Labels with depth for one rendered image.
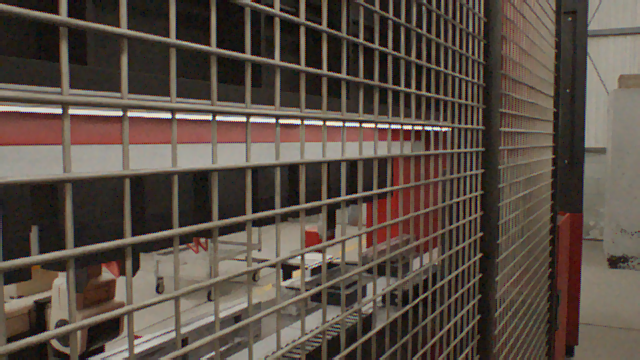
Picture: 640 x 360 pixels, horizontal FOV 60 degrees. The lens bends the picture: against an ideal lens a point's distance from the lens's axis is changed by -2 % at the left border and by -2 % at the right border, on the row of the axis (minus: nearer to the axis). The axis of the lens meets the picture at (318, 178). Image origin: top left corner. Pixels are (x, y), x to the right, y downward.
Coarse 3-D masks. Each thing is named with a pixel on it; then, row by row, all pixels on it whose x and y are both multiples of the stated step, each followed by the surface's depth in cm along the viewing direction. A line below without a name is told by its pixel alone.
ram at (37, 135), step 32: (0, 128) 89; (32, 128) 94; (96, 128) 105; (160, 128) 119; (192, 128) 128; (224, 128) 138; (256, 128) 149; (288, 128) 163; (320, 128) 179; (352, 128) 198; (384, 128) 223; (416, 128) 255; (0, 160) 89; (32, 160) 94; (96, 160) 105; (160, 160) 120; (192, 160) 128; (224, 160) 138; (256, 160) 150
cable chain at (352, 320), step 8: (368, 312) 122; (328, 320) 117; (352, 320) 117; (368, 320) 121; (328, 328) 112; (336, 328) 113; (352, 328) 114; (368, 328) 121; (320, 336) 107; (328, 336) 111; (336, 336) 108; (352, 336) 114; (288, 344) 103; (312, 344) 103; (320, 344) 103; (328, 344) 106; (336, 344) 108; (272, 352) 99; (288, 352) 101; (296, 352) 99; (312, 352) 100; (320, 352) 103; (328, 352) 106; (336, 352) 109
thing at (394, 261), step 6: (372, 258) 179; (378, 258) 179; (390, 258) 179; (396, 258) 179; (402, 258) 181; (348, 264) 187; (354, 264) 186; (366, 264) 184; (378, 264) 177; (384, 264) 176; (390, 264) 176; (396, 264) 176; (402, 264) 176; (408, 264) 181; (372, 270) 178; (378, 270) 177; (384, 270) 176; (390, 270) 175; (396, 270) 174; (402, 270) 176; (408, 270) 181; (390, 276) 175; (396, 276) 174
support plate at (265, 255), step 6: (258, 252) 206; (264, 252) 206; (270, 252) 206; (282, 252) 206; (288, 252) 206; (246, 258) 199; (252, 258) 198; (258, 258) 197; (264, 258) 196; (270, 258) 196; (294, 258) 195; (294, 264) 190; (306, 264) 187
